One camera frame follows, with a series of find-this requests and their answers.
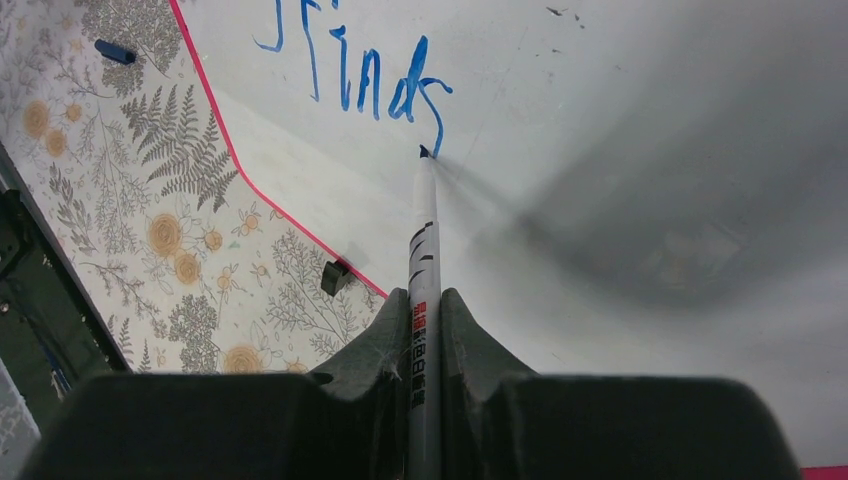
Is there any floral tablecloth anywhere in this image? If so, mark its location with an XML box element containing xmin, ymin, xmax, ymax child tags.
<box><xmin>1</xmin><ymin>1</ymin><xmax>384</xmax><ymax>373</ymax></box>

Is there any whiteboard marker pen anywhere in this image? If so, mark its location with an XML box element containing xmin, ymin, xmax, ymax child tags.
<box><xmin>406</xmin><ymin>146</ymin><xmax>442</xmax><ymax>479</ymax></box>

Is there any black whiteboard foot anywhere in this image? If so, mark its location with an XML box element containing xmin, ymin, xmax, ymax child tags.
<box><xmin>320</xmin><ymin>260</ymin><xmax>350</xmax><ymax>297</ymax></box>

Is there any blue marker cap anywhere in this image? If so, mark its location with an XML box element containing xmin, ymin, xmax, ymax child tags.
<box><xmin>94</xmin><ymin>39</ymin><xmax>136</xmax><ymax>65</ymax></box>

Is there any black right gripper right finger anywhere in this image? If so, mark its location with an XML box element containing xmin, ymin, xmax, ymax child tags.
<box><xmin>440</xmin><ymin>288</ymin><xmax>801</xmax><ymax>479</ymax></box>

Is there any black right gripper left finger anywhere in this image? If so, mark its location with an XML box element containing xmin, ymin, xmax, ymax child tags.
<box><xmin>21</xmin><ymin>288</ymin><xmax>410</xmax><ymax>479</ymax></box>

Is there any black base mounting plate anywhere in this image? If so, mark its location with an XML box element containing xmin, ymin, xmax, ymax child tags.
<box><xmin>1</xmin><ymin>153</ymin><xmax>130</xmax><ymax>429</ymax></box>

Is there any pink framed whiteboard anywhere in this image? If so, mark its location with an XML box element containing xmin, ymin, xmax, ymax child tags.
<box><xmin>172</xmin><ymin>1</ymin><xmax>847</xmax><ymax>466</ymax></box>

